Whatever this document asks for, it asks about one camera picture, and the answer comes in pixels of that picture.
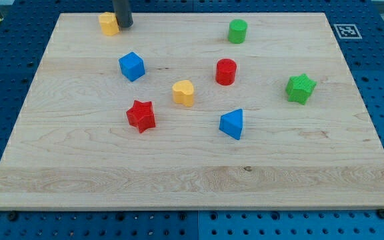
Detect blue cube block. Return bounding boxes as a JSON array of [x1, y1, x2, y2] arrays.
[[119, 52, 145, 82]]

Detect light wooden board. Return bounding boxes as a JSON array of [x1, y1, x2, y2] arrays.
[[0, 13, 384, 211]]

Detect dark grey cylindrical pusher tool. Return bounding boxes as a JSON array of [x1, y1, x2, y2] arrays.
[[112, 0, 133, 28]]

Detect blue triangle block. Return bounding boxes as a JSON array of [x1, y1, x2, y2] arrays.
[[219, 109, 243, 140]]

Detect green cylinder block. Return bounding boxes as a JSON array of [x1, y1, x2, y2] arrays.
[[228, 19, 248, 44]]

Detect red star block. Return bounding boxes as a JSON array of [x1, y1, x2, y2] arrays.
[[126, 100, 156, 133]]

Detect red cylinder block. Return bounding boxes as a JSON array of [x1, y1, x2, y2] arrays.
[[215, 58, 237, 86]]

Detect yellow heart block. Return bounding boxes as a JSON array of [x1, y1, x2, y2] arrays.
[[172, 80, 195, 107]]

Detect white fiducial marker tag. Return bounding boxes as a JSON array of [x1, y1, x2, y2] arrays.
[[333, 23, 362, 39]]

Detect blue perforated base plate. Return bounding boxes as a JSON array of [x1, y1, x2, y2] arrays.
[[0, 0, 384, 239]]

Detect green star block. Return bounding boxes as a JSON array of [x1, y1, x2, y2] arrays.
[[285, 73, 317, 105]]

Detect yellow hexagon block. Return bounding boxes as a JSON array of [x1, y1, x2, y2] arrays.
[[98, 12, 119, 36]]

